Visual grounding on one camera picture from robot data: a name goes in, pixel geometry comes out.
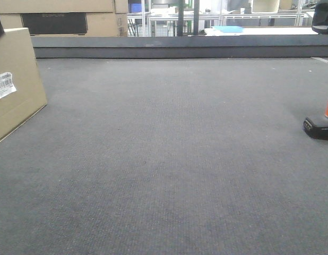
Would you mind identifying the brown cardboard package box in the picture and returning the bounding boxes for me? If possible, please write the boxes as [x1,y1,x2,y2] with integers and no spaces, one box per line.
[0,28,47,142]

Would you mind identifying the orange black barcode scanner gun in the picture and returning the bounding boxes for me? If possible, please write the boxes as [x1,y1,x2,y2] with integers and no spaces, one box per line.
[303,1,328,140]

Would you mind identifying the white work table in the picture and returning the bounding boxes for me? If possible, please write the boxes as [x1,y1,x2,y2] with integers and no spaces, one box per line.
[198,27,317,37]

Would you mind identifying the metal shelving rack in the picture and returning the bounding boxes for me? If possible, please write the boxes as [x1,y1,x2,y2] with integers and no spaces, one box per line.
[127,1,317,37]

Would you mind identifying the blue flat tray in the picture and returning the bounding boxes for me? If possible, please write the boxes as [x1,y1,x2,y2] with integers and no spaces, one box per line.
[212,26,244,33]

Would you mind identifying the blue plastic crate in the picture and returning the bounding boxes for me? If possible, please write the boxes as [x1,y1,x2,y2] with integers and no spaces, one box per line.
[128,3,142,13]

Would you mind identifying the large stacked cardboard boxes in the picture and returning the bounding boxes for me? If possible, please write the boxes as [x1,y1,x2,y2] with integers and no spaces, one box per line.
[0,0,127,37]

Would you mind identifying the white barcode shipping label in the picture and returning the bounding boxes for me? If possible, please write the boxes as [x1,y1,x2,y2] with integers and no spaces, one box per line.
[0,72,17,99]

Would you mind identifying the black vertical post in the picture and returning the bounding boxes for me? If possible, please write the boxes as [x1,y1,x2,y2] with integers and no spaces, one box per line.
[177,0,185,37]

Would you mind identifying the black raised conveyor rail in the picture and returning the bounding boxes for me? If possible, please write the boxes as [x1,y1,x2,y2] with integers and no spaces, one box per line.
[31,35,328,59]

